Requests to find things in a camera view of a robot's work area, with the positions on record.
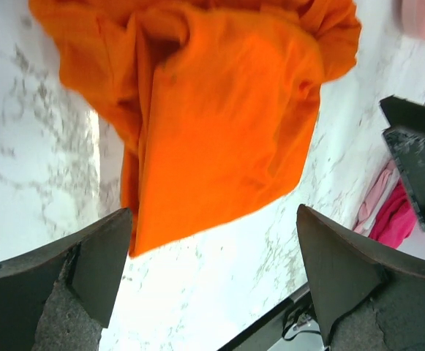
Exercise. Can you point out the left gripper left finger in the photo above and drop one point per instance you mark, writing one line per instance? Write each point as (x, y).
(61, 295)

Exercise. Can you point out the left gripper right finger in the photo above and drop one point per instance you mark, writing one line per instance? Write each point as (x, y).
(366, 296)

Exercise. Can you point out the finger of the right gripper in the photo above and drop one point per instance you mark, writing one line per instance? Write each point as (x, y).
(407, 148)
(404, 113)

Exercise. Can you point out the orange t shirt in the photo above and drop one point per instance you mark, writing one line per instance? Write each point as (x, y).
(215, 101)

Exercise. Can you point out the folded light pink t shirt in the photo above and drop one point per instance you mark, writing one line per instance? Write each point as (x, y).
(375, 198)

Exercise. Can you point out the folded magenta t shirt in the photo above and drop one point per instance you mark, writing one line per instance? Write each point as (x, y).
(395, 220)

